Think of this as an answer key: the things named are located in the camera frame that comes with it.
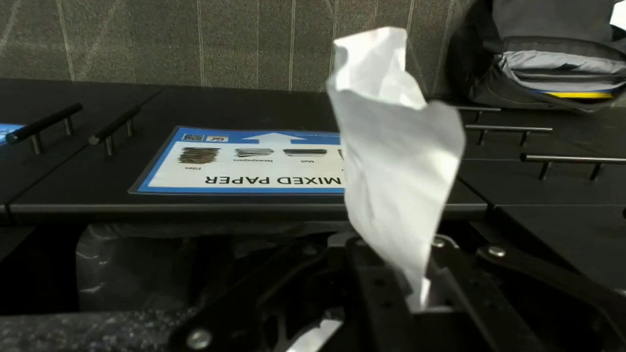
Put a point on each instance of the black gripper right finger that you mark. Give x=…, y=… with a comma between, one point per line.
x=509, y=306

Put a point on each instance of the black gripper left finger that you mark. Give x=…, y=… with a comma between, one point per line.
x=345, y=306

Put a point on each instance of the white tissue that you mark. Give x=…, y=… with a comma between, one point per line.
x=398, y=163

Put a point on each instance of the black bin liner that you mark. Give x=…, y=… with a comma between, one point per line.
x=196, y=261

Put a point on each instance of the black recycling bin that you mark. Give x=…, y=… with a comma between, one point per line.
x=196, y=108

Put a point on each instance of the mixed paper sign down arrow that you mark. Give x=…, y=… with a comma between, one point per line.
x=247, y=163

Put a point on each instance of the black backpack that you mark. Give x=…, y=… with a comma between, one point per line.
x=554, y=52

